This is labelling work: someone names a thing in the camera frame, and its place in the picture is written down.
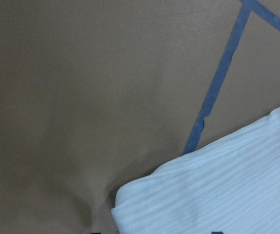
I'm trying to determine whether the light blue button shirt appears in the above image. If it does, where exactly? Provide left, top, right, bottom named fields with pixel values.
left=112, top=108, right=280, bottom=234

